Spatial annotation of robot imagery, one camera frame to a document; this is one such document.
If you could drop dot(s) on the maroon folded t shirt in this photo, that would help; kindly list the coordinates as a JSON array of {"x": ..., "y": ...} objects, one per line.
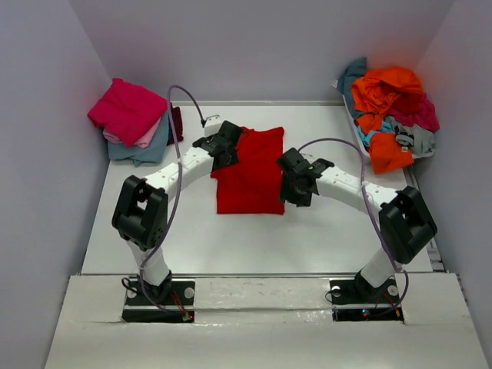
[{"x": 177, "y": 119}]

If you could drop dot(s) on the grey-blue folded t shirt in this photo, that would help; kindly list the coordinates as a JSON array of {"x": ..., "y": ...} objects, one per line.
[{"x": 153, "y": 153}]

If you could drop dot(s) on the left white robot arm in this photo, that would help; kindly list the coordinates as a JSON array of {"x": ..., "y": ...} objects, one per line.
[{"x": 146, "y": 206}]

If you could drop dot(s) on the light blue t shirt in pile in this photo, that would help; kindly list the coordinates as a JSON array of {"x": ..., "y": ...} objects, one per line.
[{"x": 386, "y": 127}]

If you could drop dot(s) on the magenta t shirt in pile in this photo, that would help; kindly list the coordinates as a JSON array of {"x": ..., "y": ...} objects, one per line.
[{"x": 426, "y": 118}]

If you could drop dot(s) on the pink folded t shirt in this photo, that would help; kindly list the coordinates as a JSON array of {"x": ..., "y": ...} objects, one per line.
[{"x": 131, "y": 135}]

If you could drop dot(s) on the white laundry basket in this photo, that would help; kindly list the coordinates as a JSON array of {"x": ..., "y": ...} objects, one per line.
[{"x": 357, "y": 138}]

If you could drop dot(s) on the red t shirt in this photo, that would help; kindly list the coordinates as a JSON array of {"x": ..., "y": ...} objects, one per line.
[{"x": 253, "y": 185}]

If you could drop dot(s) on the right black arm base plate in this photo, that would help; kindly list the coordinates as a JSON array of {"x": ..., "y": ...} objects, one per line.
[{"x": 350, "y": 305}]

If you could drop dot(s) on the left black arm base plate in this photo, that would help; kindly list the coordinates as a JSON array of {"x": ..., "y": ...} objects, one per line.
[{"x": 176, "y": 308}]

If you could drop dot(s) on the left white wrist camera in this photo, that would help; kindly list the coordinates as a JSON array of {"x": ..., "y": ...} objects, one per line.
[{"x": 212, "y": 123}]

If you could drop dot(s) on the teal-grey t shirt in pile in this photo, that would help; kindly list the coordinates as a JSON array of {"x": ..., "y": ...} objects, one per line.
[{"x": 355, "y": 69}]

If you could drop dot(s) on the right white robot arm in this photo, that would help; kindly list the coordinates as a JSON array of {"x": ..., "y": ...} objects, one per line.
[{"x": 401, "y": 218}]

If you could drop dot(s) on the orange t shirt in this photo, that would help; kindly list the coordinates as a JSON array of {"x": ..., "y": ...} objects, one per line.
[{"x": 375, "y": 94}]

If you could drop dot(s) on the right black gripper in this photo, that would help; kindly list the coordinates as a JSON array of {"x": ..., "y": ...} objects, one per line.
[{"x": 289, "y": 161}]

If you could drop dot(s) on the magenta folded t shirt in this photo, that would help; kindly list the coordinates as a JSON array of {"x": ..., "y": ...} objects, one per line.
[{"x": 127, "y": 104}]

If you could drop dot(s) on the grey t shirt in pile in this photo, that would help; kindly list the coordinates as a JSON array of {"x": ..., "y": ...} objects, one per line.
[{"x": 419, "y": 141}]

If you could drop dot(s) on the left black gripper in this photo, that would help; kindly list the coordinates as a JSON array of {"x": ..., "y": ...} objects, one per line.
[{"x": 231, "y": 133}]

